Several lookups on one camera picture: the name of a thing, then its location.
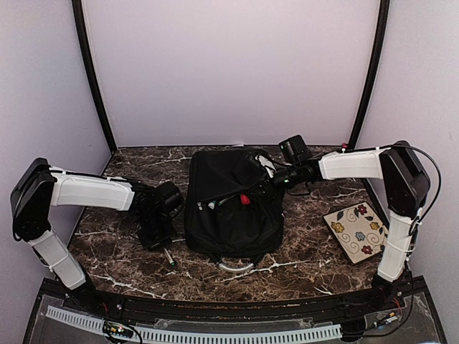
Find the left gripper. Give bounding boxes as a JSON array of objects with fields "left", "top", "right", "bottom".
[{"left": 136, "top": 211, "right": 176, "bottom": 252}]

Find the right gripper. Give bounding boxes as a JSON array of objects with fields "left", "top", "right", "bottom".
[{"left": 247, "top": 163, "right": 301, "bottom": 201}]

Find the green tip white pen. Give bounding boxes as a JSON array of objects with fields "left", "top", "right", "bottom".
[{"left": 164, "top": 247, "right": 176, "bottom": 267}]

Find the pink cap black marker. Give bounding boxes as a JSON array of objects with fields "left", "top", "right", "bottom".
[{"left": 240, "top": 194, "right": 250, "bottom": 205}]

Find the small white marker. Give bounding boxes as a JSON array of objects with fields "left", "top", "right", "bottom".
[{"left": 217, "top": 195, "right": 237, "bottom": 206}]

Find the black backpack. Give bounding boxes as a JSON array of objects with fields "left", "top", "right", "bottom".
[{"left": 184, "top": 148, "right": 284, "bottom": 265}]

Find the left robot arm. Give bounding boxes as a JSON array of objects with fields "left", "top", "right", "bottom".
[{"left": 10, "top": 158, "right": 184, "bottom": 312}]

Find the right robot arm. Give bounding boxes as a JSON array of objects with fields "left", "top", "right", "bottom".
[{"left": 255, "top": 140, "right": 440, "bottom": 311}]

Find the floral ceramic tile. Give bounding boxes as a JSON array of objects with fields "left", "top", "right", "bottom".
[{"left": 323, "top": 202, "right": 388, "bottom": 264}]

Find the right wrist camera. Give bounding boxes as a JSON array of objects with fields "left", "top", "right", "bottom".
[{"left": 255, "top": 154, "right": 276, "bottom": 178}]

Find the white slotted cable duct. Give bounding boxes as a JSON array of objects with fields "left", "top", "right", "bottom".
[{"left": 45, "top": 306, "right": 343, "bottom": 343}]

